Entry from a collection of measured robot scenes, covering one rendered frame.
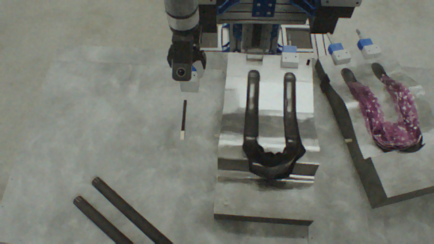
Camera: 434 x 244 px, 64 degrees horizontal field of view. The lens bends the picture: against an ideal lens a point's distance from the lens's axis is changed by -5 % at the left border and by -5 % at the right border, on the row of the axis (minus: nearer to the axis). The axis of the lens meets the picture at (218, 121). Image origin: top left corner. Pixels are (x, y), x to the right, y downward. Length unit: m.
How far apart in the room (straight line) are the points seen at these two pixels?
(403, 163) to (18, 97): 2.10
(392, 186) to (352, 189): 0.13
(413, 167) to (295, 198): 0.33
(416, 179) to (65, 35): 2.23
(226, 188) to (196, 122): 0.26
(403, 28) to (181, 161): 2.01
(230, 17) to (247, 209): 0.82
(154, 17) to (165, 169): 1.62
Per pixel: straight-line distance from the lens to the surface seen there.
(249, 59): 1.18
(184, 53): 0.89
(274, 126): 1.01
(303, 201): 0.99
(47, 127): 1.25
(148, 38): 2.44
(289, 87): 1.11
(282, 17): 1.52
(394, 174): 1.04
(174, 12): 0.83
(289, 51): 1.16
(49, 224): 1.12
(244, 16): 1.50
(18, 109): 2.41
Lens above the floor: 1.79
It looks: 62 degrees down
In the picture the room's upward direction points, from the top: 2 degrees counter-clockwise
